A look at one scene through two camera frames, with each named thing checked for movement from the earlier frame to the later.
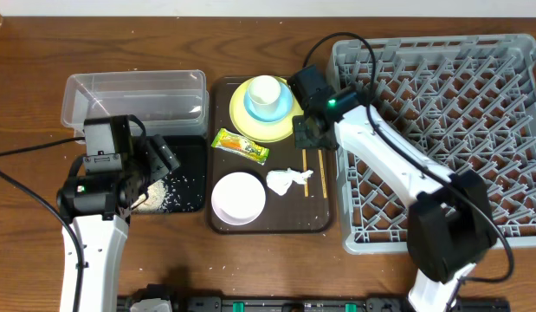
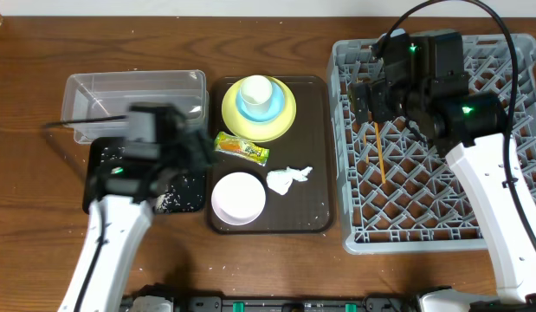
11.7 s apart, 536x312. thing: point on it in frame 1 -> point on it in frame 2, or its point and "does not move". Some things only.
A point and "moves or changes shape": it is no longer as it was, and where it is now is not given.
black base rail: [331, 304] does not move
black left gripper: [164, 152] -> [195, 147]
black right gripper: [301, 139] -> [377, 92]
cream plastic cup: [263, 93] moves or changes shape
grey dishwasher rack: [471, 101] does not move
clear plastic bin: [172, 103] does not move
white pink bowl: [238, 198] does not move
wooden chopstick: [322, 173] moves or changes shape
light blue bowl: [281, 110] -> [276, 106]
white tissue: [279, 180] does not move
